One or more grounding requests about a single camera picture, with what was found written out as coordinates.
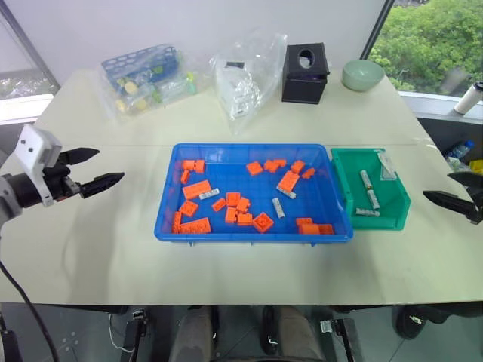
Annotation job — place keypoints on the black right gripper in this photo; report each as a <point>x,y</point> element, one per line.
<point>479,211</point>

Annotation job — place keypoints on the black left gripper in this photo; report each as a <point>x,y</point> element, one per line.
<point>56,183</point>

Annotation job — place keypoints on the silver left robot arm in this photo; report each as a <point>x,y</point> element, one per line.
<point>11,196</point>

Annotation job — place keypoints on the green plastic bin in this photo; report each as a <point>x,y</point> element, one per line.
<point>349,177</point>

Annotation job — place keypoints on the black tissue box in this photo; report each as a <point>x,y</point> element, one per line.
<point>303,79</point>

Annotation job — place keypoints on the yellow object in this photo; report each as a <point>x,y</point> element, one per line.
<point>477,166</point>

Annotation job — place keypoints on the clear water bottle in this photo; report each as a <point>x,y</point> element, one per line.
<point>461,149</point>

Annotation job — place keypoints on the clear plastic label card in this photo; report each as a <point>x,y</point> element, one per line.
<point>386,166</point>

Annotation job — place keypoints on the white battery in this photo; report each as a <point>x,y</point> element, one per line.
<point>290,194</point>
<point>374,200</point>
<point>366,180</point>
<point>278,207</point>
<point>368,212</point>
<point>209,194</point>

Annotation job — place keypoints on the white cylindrical bottle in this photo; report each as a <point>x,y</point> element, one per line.
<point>468,99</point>

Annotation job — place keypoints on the bagged blue tube rack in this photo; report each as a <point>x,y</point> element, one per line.
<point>145,79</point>

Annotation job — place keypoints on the long orange building block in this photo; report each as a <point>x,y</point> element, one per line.
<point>288,180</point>
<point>196,226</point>
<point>196,189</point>

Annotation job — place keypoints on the black caster wheel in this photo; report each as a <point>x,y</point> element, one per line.
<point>409,322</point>

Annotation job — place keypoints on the pale green bowl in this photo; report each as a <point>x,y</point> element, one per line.
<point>362,75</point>

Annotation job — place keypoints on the blue plastic tray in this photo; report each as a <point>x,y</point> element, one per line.
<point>260,188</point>

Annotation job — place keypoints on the clear plastic bag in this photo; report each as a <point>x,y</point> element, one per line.
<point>245,83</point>

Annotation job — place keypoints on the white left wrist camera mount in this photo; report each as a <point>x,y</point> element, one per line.
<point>32,151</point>

